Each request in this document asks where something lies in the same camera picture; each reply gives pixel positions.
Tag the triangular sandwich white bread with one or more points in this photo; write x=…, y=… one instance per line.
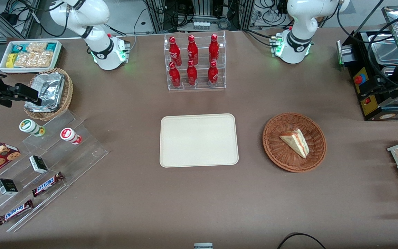
x=297, y=141

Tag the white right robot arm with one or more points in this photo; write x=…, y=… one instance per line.
x=98, y=38

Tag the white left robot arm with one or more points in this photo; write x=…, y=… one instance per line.
x=299, y=24

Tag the oval tan wicker basket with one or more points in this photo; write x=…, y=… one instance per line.
x=67, y=93

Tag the white snack tray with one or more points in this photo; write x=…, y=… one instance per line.
x=58, y=57

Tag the round brown wicker basket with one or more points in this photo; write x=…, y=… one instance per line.
x=276, y=152

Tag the cream rectangular plastic tray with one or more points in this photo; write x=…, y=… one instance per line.
x=199, y=140

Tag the silver foil container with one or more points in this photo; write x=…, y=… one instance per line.
x=48, y=98
x=48, y=79

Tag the black yellow control box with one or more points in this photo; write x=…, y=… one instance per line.
x=368, y=107

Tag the green cap white bottle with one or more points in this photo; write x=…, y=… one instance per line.
x=29, y=126

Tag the large clear cracker bag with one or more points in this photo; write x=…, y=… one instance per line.
x=33, y=59

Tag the yellow snack packet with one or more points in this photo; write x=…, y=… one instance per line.
x=10, y=60

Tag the steel food pan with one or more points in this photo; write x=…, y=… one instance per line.
x=387, y=52

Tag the teal snack packet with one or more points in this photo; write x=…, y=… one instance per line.
x=51, y=47
x=18, y=47

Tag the small clear cracker bag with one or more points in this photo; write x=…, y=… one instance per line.
x=36, y=47

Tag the silver metal power unit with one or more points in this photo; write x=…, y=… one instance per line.
x=346, y=53

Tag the red cap white bottle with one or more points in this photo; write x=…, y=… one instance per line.
x=69, y=135

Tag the small dark green box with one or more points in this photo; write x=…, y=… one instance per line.
x=7, y=186
x=38, y=164

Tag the clear acrylic stepped display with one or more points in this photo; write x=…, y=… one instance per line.
x=88, y=148

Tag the Snickers chocolate bar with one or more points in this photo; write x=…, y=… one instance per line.
x=15, y=212
x=47, y=184

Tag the red cola bottle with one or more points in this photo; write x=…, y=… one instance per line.
x=213, y=74
x=214, y=47
x=174, y=50
x=192, y=49
x=174, y=76
x=191, y=74

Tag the clear acrylic bottle rack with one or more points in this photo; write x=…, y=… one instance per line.
x=220, y=55

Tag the small grey device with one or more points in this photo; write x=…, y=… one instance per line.
x=203, y=246

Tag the aluminium equipment frame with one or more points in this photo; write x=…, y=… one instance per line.
x=199, y=14

